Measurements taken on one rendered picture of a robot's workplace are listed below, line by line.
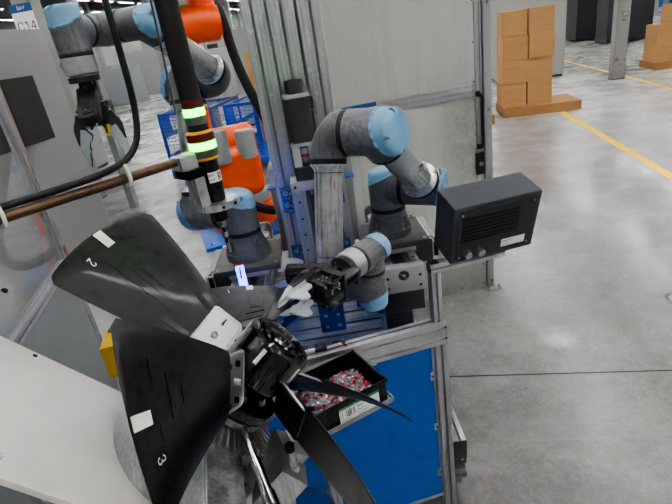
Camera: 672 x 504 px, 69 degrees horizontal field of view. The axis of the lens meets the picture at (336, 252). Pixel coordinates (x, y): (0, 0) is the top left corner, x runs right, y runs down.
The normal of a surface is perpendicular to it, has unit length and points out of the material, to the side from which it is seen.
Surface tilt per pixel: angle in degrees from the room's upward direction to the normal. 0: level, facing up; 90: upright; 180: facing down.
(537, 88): 90
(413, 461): 90
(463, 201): 15
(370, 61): 89
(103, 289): 56
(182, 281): 48
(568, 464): 0
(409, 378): 90
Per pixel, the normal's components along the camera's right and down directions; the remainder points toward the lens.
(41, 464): 0.64, -0.76
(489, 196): -0.07, -0.78
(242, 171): 0.34, 0.34
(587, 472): -0.14, -0.90
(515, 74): -0.11, 0.42
